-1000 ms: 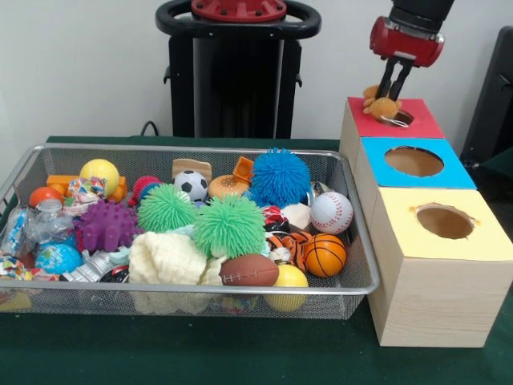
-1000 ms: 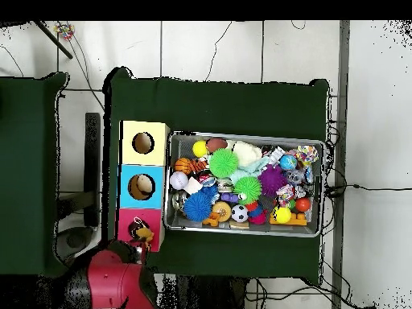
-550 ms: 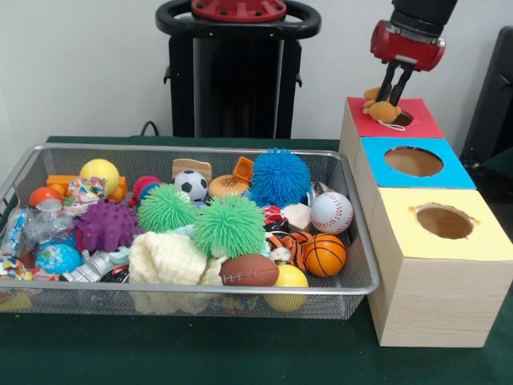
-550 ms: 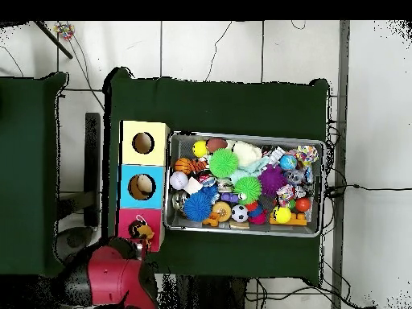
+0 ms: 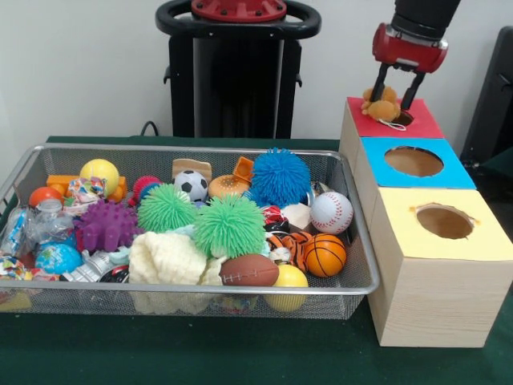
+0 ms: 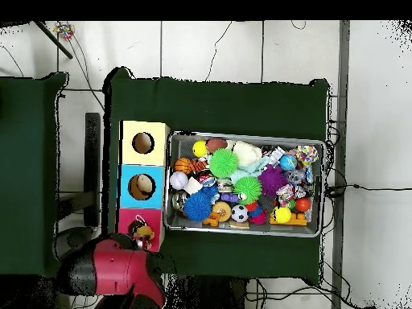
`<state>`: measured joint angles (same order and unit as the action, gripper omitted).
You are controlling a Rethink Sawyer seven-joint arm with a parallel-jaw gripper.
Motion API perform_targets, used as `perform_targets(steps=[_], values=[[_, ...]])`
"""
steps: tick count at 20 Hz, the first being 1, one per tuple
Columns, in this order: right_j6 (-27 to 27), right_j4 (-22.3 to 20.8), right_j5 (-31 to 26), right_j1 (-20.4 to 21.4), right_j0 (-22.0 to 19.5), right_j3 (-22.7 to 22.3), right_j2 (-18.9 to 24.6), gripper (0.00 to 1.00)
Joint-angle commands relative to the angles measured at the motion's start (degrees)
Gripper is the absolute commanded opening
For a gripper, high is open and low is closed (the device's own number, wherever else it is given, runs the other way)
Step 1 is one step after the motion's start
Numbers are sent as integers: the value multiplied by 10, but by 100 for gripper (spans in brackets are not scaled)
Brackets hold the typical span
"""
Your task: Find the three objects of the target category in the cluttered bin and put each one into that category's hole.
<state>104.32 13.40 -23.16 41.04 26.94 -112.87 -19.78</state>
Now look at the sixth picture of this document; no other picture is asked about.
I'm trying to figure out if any green spiky rubber ball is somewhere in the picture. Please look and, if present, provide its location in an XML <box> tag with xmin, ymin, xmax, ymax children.
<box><xmin>233</xmin><ymin>175</ymin><xmax>263</xmax><ymax>206</ymax></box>
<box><xmin>208</xmin><ymin>147</ymin><xmax>240</xmax><ymax>179</ymax></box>

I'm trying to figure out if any small plush monkey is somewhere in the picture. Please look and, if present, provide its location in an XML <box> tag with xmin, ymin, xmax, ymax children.
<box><xmin>127</xmin><ymin>214</ymin><xmax>155</xmax><ymax>242</ymax></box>

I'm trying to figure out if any silver mesh bin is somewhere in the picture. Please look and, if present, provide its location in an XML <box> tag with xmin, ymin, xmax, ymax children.
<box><xmin>163</xmin><ymin>130</ymin><xmax>326</xmax><ymax>238</ymax></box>

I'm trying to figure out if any wooden three-hole box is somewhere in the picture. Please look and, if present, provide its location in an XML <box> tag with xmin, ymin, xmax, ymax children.
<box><xmin>113</xmin><ymin>120</ymin><xmax>171</xmax><ymax>253</ymax></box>

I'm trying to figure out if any yellow smooth ball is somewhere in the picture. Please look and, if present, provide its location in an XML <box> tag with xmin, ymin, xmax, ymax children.
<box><xmin>192</xmin><ymin>139</ymin><xmax>208</xmax><ymax>158</ymax></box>

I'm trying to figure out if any orange basketball toy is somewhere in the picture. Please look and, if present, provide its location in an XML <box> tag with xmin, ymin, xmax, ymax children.
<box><xmin>174</xmin><ymin>157</ymin><xmax>193</xmax><ymax>175</ymax></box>

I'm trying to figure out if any brown football toy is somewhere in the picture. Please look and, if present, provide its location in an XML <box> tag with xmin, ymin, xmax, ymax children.
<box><xmin>205</xmin><ymin>137</ymin><xmax>229</xmax><ymax>154</ymax></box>

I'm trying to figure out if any white baseball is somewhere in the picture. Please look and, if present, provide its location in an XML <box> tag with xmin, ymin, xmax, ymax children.
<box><xmin>169</xmin><ymin>171</ymin><xmax>190</xmax><ymax>191</ymax></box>

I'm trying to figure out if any blue spiky rubber ball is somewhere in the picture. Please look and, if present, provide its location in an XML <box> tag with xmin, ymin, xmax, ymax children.
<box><xmin>183</xmin><ymin>191</ymin><xmax>212</xmax><ymax>223</ymax></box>

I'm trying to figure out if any cream knitted cloth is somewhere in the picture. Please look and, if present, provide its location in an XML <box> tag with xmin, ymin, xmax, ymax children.
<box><xmin>232</xmin><ymin>140</ymin><xmax>263</xmax><ymax>167</ymax></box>

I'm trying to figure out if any black and white soccer ball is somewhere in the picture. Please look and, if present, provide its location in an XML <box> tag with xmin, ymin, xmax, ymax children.
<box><xmin>230</xmin><ymin>204</ymin><xmax>249</xmax><ymax>224</ymax></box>

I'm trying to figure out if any purple knobbly ball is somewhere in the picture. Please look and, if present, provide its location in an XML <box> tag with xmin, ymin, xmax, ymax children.
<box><xmin>257</xmin><ymin>164</ymin><xmax>287</xmax><ymax>197</ymax></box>

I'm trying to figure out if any dark green tablecloth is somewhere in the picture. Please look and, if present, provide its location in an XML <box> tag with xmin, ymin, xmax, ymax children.
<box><xmin>101</xmin><ymin>66</ymin><xmax>331</xmax><ymax>287</ymax></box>

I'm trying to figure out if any black upright panel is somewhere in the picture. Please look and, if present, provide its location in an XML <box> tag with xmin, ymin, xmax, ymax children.
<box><xmin>84</xmin><ymin>112</ymin><xmax>101</xmax><ymax>228</ymax></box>

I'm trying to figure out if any green cloth side table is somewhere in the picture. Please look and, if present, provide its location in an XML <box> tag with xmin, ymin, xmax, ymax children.
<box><xmin>0</xmin><ymin>72</ymin><xmax>72</xmax><ymax>278</ymax></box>

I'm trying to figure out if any small colourful toy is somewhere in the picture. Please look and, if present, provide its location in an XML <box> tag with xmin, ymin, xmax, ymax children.
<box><xmin>52</xmin><ymin>22</ymin><xmax>76</xmax><ymax>41</ymax></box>

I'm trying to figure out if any black slanted rod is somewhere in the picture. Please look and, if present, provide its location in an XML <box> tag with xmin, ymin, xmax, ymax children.
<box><xmin>33</xmin><ymin>20</ymin><xmax>74</xmax><ymax>60</ymax></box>

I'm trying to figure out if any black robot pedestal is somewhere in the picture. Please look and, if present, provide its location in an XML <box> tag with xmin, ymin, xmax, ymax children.
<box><xmin>167</xmin><ymin>275</ymin><xmax>249</xmax><ymax>309</ymax></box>

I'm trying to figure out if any black power cable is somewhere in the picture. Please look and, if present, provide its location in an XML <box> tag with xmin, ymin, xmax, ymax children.
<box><xmin>324</xmin><ymin>183</ymin><xmax>412</xmax><ymax>198</ymax></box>

